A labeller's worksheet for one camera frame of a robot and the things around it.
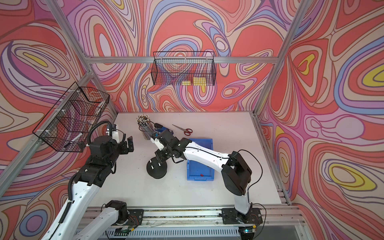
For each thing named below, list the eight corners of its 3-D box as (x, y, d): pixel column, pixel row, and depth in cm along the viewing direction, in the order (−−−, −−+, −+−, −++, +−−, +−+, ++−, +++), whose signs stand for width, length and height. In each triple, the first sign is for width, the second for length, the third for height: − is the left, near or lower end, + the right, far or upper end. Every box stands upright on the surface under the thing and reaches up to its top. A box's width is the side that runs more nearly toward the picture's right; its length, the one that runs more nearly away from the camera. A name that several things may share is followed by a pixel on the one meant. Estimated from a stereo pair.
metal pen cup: (143, 140, 105) (135, 123, 91) (145, 131, 110) (138, 114, 96) (153, 140, 105) (147, 123, 91) (155, 131, 110) (149, 114, 96)
